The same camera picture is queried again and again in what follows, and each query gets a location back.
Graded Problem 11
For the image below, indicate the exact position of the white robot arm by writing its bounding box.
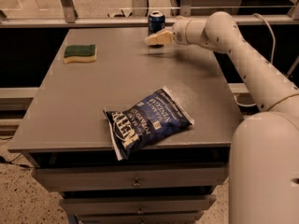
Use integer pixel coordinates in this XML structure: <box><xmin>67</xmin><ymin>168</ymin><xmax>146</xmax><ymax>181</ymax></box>
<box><xmin>145</xmin><ymin>11</ymin><xmax>299</xmax><ymax>224</ymax></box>

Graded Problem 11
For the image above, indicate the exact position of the black floor cable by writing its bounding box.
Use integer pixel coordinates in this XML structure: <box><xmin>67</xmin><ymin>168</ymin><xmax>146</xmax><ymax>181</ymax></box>
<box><xmin>0</xmin><ymin>135</ymin><xmax>34</xmax><ymax>170</ymax></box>

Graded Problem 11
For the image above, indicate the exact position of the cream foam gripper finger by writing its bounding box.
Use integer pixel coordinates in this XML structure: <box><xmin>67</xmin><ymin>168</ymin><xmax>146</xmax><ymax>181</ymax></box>
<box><xmin>144</xmin><ymin>30</ymin><xmax>173</xmax><ymax>46</ymax></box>

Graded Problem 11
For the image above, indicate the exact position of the blue pepsi can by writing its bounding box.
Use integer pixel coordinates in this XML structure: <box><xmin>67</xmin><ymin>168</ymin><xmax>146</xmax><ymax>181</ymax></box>
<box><xmin>148</xmin><ymin>11</ymin><xmax>165</xmax><ymax>35</ymax></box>

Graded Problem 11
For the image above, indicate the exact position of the grey drawer cabinet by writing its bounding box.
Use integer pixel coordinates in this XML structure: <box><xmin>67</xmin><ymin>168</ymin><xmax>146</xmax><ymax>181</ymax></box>
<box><xmin>8</xmin><ymin>28</ymin><xmax>242</xmax><ymax>224</ymax></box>

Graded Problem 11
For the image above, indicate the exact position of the green and yellow sponge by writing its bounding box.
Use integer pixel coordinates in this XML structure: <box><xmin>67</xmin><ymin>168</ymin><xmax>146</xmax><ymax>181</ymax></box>
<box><xmin>64</xmin><ymin>44</ymin><xmax>97</xmax><ymax>63</ymax></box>

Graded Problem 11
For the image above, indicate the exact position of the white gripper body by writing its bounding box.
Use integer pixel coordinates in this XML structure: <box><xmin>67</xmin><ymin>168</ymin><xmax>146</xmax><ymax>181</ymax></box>
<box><xmin>172</xmin><ymin>16</ymin><xmax>189</xmax><ymax>45</ymax></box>

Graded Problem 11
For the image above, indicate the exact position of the blue kettle chips bag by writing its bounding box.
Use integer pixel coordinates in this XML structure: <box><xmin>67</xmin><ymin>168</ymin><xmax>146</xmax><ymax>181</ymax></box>
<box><xmin>103</xmin><ymin>86</ymin><xmax>194</xmax><ymax>161</ymax></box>

